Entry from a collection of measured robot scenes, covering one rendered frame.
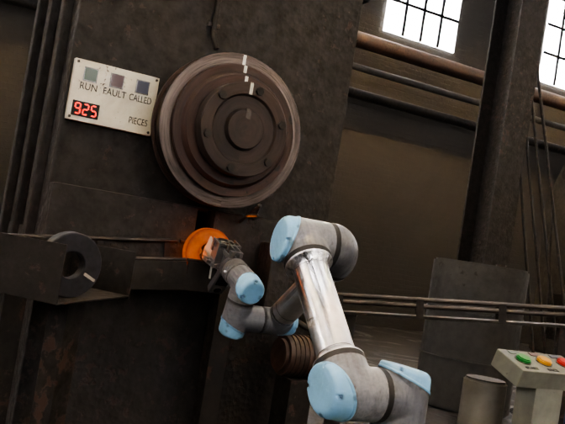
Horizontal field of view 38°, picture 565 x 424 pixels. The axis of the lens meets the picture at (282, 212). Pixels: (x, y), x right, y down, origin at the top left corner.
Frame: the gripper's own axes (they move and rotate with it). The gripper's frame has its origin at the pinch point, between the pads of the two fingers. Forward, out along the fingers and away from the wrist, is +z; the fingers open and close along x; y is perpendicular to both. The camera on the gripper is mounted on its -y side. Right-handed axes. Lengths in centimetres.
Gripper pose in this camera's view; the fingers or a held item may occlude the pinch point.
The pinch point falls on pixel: (208, 249)
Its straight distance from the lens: 251.6
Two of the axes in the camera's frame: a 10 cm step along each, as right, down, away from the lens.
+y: 3.0, -9.3, -2.3
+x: -8.7, -1.6, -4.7
